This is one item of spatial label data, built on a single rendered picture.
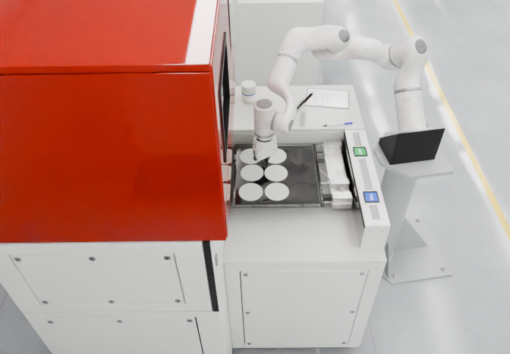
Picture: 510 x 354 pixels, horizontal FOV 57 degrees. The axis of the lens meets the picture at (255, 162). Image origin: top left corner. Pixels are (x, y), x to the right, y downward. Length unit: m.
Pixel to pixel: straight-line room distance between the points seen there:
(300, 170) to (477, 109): 2.40
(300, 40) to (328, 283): 0.99
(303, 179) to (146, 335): 0.87
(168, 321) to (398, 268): 1.52
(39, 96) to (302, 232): 1.17
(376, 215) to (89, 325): 1.13
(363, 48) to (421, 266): 1.38
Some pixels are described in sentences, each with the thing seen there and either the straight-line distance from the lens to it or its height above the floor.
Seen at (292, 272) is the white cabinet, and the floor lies 0.75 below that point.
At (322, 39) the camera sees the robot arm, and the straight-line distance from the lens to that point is 1.96.
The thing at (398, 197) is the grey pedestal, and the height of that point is 0.59.
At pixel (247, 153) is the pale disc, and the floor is 0.90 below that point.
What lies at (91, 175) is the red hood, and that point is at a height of 1.50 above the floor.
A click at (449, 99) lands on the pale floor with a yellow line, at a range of 4.21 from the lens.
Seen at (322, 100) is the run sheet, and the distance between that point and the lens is 2.30.
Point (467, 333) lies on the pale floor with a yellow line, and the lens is 2.79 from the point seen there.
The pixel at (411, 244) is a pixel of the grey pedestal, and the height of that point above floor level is 0.06.
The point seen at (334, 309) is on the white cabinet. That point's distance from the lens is 2.15.
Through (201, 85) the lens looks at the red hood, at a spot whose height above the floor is 1.77.
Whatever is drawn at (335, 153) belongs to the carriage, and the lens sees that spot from 2.15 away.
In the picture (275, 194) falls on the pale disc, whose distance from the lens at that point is 1.92.
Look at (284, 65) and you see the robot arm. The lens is 1.89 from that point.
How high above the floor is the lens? 2.33
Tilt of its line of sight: 44 degrees down
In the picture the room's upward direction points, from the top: 1 degrees counter-clockwise
